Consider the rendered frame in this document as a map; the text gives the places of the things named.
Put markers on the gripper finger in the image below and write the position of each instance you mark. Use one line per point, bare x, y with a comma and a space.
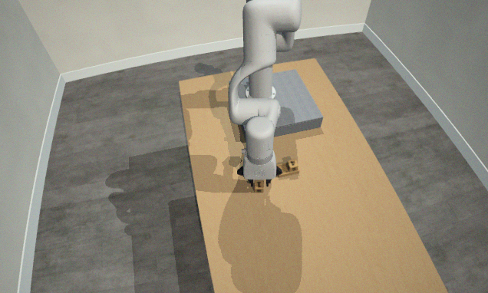
278, 172
240, 172

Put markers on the tan cube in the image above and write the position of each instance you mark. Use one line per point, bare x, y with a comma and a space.
292, 165
258, 186

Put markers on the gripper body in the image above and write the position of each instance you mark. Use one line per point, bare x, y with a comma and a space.
264, 171

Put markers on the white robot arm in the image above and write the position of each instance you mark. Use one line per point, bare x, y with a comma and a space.
263, 20

